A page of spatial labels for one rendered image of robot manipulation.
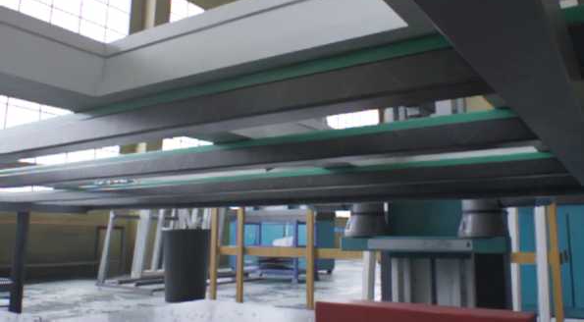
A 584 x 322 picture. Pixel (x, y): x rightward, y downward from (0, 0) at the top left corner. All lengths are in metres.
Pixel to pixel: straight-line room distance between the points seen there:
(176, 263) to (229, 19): 5.22
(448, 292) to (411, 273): 0.17
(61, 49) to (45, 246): 8.98
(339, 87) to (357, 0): 0.07
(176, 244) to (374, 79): 5.29
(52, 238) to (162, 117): 9.09
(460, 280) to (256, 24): 1.87
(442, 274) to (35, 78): 1.96
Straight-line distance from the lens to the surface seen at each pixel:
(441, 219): 2.18
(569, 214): 4.77
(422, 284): 2.29
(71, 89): 0.54
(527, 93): 0.26
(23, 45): 0.55
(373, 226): 2.10
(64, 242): 9.69
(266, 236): 10.11
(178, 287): 5.66
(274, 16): 0.44
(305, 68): 0.40
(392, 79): 0.36
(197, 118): 0.46
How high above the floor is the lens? 0.73
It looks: 11 degrees up
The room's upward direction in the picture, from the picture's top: straight up
